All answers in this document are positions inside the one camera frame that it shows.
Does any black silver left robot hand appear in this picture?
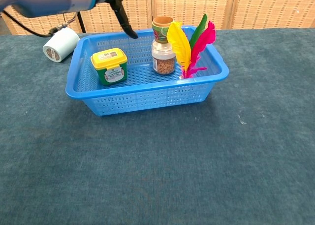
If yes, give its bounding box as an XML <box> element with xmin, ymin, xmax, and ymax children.
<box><xmin>94</xmin><ymin>0</ymin><xmax>155</xmax><ymax>39</ymax></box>

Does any small floral printed cup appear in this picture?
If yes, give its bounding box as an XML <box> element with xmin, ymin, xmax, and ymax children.
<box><xmin>152</xmin><ymin>16</ymin><xmax>176</xmax><ymax>44</ymax></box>

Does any green container with yellow lid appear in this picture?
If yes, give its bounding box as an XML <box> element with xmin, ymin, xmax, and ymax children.
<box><xmin>90</xmin><ymin>47</ymin><xmax>128</xmax><ymax>86</ymax></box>

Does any clear jar with brown pellets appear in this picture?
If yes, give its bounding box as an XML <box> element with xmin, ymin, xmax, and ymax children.
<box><xmin>151</xmin><ymin>40</ymin><xmax>177</xmax><ymax>75</ymax></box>

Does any pale blue mug with handle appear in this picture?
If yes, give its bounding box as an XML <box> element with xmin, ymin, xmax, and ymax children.
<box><xmin>42</xmin><ymin>27</ymin><xmax>81</xmax><ymax>63</ymax></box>

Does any colourful feather shuttlecock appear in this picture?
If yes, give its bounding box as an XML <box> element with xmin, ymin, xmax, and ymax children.
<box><xmin>166</xmin><ymin>13</ymin><xmax>217</xmax><ymax>79</ymax></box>

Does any blue perforated plastic basket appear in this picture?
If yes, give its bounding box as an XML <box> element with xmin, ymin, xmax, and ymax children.
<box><xmin>65</xmin><ymin>25</ymin><xmax>230</xmax><ymax>117</ymax></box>

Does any dark blue table mat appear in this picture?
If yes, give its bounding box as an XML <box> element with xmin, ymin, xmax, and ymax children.
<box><xmin>0</xmin><ymin>28</ymin><xmax>315</xmax><ymax>225</ymax></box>

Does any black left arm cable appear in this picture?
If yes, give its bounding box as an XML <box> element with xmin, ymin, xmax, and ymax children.
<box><xmin>1</xmin><ymin>10</ymin><xmax>78</xmax><ymax>38</ymax></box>

